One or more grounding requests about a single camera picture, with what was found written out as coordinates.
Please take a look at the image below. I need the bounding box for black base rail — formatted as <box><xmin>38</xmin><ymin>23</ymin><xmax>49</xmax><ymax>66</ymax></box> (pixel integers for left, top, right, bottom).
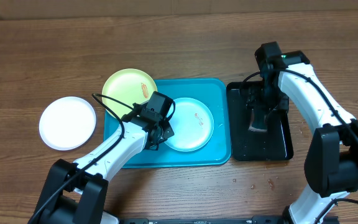
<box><xmin>119</xmin><ymin>215</ymin><xmax>289</xmax><ymax>224</ymax></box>

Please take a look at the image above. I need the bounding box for white pink plate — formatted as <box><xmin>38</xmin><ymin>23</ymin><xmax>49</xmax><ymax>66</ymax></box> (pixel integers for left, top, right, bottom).
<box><xmin>39</xmin><ymin>96</ymin><xmax>96</xmax><ymax>151</ymax></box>

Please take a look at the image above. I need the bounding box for black tray with water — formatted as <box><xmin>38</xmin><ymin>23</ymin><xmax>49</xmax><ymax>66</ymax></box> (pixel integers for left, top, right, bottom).
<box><xmin>226</xmin><ymin>81</ymin><xmax>293</xmax><ymax>161</ymax></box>

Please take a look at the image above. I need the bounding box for teal plastic tray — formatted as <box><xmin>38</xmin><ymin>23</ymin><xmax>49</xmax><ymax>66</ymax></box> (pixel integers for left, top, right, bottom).
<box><xmin>103</xmin><ymin>77</ymin><xmax>232</xmax><ymax>169</ymax></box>

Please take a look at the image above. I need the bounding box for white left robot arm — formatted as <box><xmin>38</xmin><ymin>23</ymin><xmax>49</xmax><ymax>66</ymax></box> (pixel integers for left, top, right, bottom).
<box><xmin>29</xmin><ymin>105</ymin><xmax>174</xmax><ymax>223</ymax></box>

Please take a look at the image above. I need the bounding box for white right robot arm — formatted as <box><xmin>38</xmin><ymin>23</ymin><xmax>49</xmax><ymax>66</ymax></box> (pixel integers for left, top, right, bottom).
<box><xmin>239</xmin><ymin>62</ymin><xmax>358</xmax><ymax>223</ymax></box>

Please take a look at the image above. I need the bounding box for light blue plate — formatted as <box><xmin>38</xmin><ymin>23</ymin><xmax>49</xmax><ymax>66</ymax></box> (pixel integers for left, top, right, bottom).
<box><xmin>165</xmin><ymin>98</ymin><xmax>214</xmax><ymax>152</ymax></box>

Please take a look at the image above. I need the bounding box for sponge with green pad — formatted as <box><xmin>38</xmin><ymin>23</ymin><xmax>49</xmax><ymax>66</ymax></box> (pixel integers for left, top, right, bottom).
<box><xmin>249</xmin><ymin>108</ymin><xmax>267</xmax><ymax>133</ymax></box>

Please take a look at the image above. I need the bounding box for yellow plate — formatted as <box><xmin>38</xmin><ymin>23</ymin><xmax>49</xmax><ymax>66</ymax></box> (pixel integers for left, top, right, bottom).
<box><xmin>102</xmin><ymin>68</ymin><xmax>157</xmax><ymax>107</ymax></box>

